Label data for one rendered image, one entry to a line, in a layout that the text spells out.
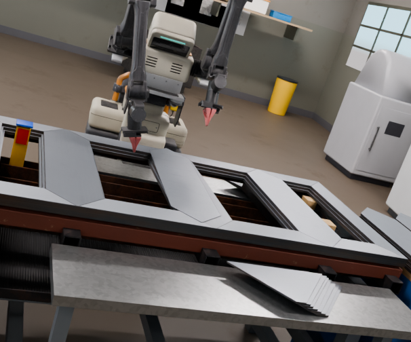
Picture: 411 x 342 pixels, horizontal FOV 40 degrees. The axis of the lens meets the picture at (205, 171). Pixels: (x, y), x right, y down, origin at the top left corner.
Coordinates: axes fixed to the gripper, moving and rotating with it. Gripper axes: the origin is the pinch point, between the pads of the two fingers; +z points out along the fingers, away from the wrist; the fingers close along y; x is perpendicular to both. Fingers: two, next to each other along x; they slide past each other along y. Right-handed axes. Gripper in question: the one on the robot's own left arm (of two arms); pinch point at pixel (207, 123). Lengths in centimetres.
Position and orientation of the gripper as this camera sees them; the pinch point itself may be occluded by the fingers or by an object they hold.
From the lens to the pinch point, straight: 250.1
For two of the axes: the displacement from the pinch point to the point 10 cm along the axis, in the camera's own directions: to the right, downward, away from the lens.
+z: -1.9, 9.7, -1.6
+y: 9.4, 2.2, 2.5
